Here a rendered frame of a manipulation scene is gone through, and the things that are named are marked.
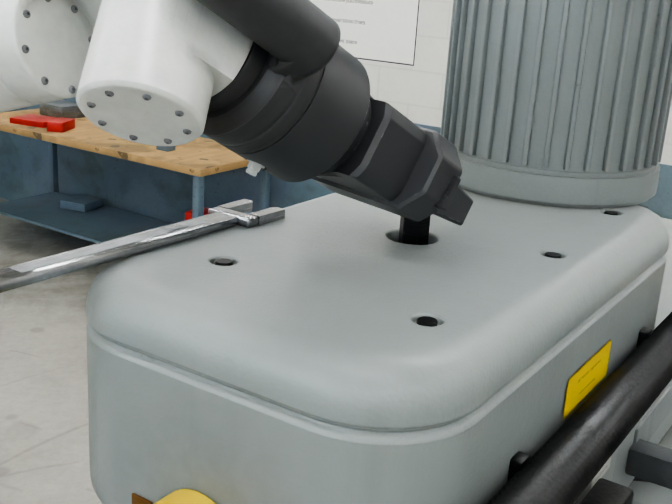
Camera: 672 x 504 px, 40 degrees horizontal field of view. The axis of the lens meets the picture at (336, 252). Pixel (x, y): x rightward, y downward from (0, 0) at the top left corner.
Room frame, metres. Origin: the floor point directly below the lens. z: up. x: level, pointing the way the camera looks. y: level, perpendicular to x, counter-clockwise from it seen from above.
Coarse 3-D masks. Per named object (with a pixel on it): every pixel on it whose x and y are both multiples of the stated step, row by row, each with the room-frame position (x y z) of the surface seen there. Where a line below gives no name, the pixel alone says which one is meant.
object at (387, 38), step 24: (312, 0) 5.80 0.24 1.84; (336, 0) 5.71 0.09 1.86; (360, 0) 5.62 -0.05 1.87; (384, 0) 5.53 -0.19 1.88; (408, 0) 5.44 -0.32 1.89; (360, 24) 5.61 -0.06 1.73; (384, 24) 5.52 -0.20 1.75; (408, 24) 5.43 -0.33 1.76; (360, 48) 5.60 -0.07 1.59; (384, 48) 5.51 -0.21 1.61; (408, 48) 5.43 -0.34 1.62
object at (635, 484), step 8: (664, 440) 0.97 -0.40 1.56; (640, 480) 0.93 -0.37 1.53; (632, 488) 0.91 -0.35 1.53; (640, 488) 0.92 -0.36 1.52; (648, 488) 0.92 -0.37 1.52; (656, 488) 0.92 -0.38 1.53; (664, 488) 0.92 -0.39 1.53; (640, 496) 0.90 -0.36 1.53; (648, 496) 0.90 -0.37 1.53; (656, 496) 0.90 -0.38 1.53; (664, 496) 0.90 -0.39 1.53
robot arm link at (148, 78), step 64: (128, 0) 0.46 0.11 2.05; (192, 0) 0.47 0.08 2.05; (256, 0) 0.46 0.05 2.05; (128, 64) 0.44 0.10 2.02; (192, 64) 0.45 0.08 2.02; (256, 64) 0.49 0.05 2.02; (320, 64) 0.49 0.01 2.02; (128, 128) 0.47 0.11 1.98; (192, 128) 0.46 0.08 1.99; (256, 128) 0.50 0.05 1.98
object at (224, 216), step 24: (216, 216) 0.62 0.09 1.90; (240, 216) 0.62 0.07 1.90; (264, 216) 0.63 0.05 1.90; (120, 240) 0.55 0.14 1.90; (144, 240) 0.55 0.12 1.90; (168, 240) 0.57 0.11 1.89; (24, 264) 0.49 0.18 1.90; (48, 264) 0.49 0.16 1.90; (72, 264) 0.50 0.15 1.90; (96, 264) 0.52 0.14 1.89; (0, 288) 0.46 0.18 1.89
